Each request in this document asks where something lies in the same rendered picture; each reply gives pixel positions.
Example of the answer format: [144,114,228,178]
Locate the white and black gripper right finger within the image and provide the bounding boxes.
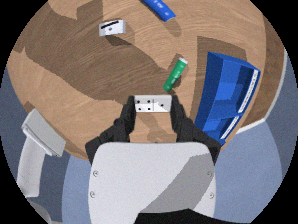
[170,95,221,166]

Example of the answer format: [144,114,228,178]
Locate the blue bin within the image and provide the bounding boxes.
[194,52,261,147]

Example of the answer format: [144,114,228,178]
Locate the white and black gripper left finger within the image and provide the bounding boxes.
[85,95,137,166]

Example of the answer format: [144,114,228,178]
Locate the white domino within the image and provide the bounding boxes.
[134,95,172,112]

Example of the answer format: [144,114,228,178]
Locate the green battery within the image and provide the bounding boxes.
[163,57,188,92]

